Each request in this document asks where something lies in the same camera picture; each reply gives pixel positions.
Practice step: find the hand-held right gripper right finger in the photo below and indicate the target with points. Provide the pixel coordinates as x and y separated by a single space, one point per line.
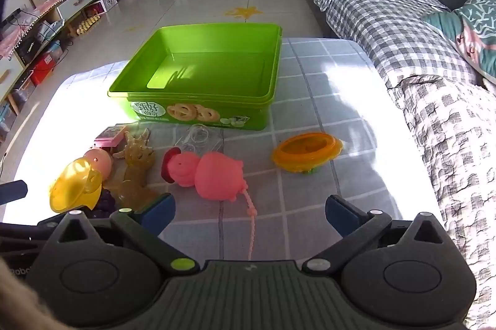
341 213

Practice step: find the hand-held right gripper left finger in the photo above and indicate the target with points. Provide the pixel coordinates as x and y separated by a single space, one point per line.
159 211

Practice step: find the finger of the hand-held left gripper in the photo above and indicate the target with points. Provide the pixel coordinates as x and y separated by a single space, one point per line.
13 192

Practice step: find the purple toy grapes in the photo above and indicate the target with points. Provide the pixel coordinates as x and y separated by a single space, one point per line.
104 200

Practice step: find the yellow toy bowl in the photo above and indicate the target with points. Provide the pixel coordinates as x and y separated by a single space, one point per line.
73 186

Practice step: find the pink pig toy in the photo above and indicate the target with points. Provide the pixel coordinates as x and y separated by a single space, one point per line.
211 175

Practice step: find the orange plastic dish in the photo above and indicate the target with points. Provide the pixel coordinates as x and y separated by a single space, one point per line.
306 153

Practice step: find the green plastic cookie box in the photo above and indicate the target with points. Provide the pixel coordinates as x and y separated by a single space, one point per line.
201 78

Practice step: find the amber translucent rubber toy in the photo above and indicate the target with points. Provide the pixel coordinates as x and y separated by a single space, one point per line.
133 171

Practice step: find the beige fuzzy cloth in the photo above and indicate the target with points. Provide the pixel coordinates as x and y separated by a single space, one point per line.
19 299

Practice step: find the pink toy ball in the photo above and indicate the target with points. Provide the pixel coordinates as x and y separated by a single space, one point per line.
99 159

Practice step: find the clear plastic cup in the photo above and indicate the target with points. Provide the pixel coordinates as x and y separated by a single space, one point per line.
197 138

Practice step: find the pink toy phone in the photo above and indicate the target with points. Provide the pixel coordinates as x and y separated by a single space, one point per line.
110 134

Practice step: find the red storage box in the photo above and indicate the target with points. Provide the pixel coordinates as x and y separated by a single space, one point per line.
42 68

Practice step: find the grey checked tablecloth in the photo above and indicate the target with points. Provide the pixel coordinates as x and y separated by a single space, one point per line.
341 82

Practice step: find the pink lace cloth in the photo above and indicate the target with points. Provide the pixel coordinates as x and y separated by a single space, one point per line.
35 12

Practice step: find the row of yellow toy ducks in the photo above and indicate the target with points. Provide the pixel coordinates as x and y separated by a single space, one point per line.
88 25

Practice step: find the grey checked sofa cover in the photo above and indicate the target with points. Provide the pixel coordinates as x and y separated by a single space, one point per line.
387 27

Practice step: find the wooden white tv cabinet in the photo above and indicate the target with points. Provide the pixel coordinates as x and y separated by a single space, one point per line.
73 2

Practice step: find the white and pink box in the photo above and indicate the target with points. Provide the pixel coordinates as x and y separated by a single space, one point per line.
105 1

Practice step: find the yellow star floor sticker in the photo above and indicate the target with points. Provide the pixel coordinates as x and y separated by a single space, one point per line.
243 12

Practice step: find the teal patterned blanket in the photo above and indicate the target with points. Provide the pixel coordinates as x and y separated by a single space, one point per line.
476 27

